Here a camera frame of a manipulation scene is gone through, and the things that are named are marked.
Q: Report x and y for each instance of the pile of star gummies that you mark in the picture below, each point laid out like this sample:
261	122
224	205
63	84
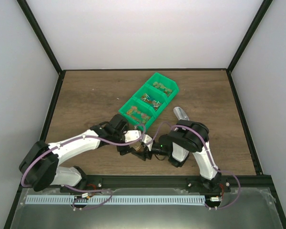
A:
138	115

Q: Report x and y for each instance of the pile of lollipops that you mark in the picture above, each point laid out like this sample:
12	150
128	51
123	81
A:
155	104

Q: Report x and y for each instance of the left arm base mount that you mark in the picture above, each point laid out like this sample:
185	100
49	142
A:
84	186

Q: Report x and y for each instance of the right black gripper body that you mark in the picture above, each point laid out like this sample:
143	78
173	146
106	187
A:
162	152

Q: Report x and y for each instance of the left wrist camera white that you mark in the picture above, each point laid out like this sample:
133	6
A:
132	136

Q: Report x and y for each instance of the metal scoop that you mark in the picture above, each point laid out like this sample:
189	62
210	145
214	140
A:
180	113

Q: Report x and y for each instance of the pile of popsicle candies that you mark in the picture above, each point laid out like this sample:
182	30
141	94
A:
160	86

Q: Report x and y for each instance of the green bin star gummies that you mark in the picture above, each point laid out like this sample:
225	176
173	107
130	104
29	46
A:
141	107

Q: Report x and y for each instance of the green bin popsicle candies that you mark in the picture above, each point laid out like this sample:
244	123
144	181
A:
165	85

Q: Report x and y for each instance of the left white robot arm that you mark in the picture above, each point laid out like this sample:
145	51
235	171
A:
42	168

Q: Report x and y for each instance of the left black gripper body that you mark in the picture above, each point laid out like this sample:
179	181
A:
123	150

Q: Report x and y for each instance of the gold jar lid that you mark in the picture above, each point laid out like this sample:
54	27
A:
138	146

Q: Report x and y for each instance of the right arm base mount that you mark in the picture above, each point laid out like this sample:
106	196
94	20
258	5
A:
207	187

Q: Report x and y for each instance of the black aluminium frame rail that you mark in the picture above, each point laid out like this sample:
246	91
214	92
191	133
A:
117	182

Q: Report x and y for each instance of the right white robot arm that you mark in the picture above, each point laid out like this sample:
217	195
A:
185	138

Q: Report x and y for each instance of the light blue cable duct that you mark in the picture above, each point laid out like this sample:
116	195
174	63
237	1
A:
116	200

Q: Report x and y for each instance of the green bin lollipops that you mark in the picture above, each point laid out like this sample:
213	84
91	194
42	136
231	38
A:
155	94

